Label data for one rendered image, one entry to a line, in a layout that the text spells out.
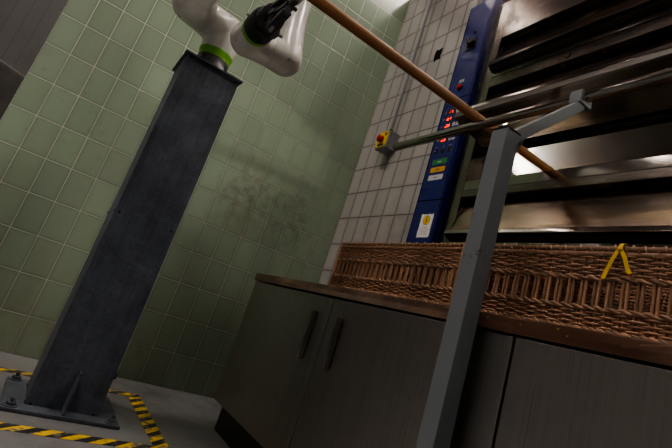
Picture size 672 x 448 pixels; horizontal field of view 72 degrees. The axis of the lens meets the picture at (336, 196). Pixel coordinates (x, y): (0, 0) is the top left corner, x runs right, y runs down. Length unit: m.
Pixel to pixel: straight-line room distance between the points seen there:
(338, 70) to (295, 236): 1.00
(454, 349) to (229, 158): 1.73
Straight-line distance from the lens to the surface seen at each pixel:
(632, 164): 1.59
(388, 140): 2.44
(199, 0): 1.82
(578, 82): 1.66
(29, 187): 2.24
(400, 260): 1.24
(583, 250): 0.93
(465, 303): 0.91
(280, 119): 2.53
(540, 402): 0.85
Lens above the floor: 0.46
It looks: 15 degrees up
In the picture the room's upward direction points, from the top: 18 degrees clockwise
